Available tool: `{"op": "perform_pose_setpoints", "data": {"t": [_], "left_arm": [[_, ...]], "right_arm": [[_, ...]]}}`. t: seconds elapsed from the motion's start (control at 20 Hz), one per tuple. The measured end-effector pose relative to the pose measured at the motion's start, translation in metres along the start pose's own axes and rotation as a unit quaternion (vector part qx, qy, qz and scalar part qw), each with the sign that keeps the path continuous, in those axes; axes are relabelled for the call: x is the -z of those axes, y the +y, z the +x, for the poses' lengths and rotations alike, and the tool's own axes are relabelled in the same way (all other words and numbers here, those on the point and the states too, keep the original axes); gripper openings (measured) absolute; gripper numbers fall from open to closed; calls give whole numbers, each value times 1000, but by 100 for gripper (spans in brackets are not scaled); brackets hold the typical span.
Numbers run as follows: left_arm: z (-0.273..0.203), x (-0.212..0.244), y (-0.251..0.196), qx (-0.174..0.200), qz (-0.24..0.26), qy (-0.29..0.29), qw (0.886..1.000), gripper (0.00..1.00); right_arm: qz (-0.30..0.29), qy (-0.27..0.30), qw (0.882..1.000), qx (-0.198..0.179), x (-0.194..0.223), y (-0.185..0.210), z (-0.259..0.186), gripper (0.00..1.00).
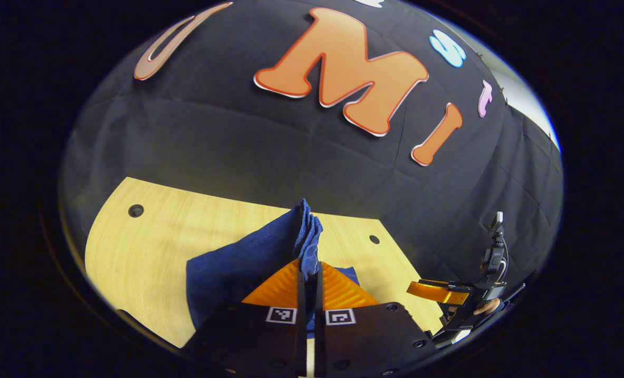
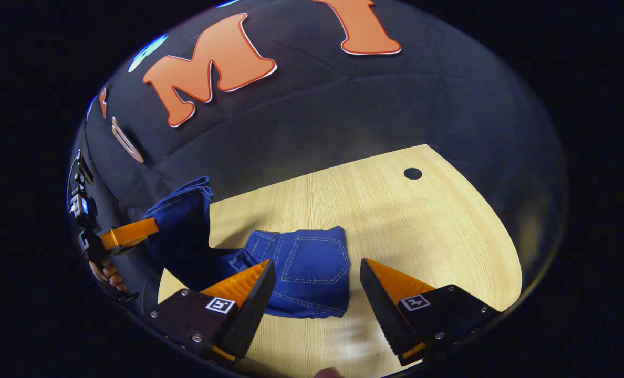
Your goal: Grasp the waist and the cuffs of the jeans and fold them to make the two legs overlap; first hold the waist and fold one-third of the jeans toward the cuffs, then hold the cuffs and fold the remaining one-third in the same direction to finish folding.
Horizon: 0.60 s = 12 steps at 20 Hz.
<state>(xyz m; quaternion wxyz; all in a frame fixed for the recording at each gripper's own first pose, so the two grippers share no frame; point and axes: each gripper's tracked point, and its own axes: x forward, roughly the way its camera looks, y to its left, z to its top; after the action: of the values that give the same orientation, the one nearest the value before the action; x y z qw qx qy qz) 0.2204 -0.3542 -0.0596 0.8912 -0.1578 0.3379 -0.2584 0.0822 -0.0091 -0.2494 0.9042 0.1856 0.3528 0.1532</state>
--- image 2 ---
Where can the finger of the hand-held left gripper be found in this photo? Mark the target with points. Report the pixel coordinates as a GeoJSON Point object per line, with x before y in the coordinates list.
{"type": "Point", "coordinates": [131, 233]}

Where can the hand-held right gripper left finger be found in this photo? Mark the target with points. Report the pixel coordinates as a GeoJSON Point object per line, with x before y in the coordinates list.
{"type": "Point", "coordinates": [251, 315]}

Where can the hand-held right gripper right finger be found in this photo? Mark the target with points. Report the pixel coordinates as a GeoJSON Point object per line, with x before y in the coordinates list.
{"type": "Point", "coordinates": [383, 315]}

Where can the blue denim jeans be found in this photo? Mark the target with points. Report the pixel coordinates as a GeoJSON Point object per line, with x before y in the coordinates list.
{"type": "Point", "coordinates": [312, 262]}

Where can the black backdrop cloth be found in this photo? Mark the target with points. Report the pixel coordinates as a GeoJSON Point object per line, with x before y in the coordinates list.
{"type": "Point", "coordinates": [370, 105]}

